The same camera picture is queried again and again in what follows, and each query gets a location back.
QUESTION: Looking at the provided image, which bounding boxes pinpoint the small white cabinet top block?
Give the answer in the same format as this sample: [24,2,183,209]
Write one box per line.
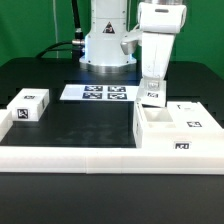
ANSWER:
[7,88,49,121]

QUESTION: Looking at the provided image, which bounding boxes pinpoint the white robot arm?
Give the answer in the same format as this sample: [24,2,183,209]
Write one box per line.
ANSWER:
[80,0,187,80]

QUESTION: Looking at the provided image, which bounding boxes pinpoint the white cabinet door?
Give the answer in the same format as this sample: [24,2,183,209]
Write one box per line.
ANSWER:
[136,77,166,107]
[167,101,223,133]

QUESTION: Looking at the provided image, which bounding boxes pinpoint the white cabinet body box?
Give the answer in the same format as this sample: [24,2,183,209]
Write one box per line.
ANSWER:
[133,102,224,150]

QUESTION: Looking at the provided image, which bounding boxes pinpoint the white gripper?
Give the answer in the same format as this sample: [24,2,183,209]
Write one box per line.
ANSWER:
[142,32,174,80]

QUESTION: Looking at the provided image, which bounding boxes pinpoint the white U-shaped fence frame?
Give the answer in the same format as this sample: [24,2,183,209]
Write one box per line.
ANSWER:
[0,108,224,175]

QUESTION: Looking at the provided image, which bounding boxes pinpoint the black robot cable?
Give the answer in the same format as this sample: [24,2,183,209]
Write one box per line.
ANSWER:
[35,0,86,60]

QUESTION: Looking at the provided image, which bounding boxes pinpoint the thin grey background cable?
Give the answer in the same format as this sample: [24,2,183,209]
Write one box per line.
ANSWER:
[52,0,60,50]

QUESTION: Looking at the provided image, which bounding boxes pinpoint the white marker sheet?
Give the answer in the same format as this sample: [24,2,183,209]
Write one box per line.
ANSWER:
[60,84,138,101]

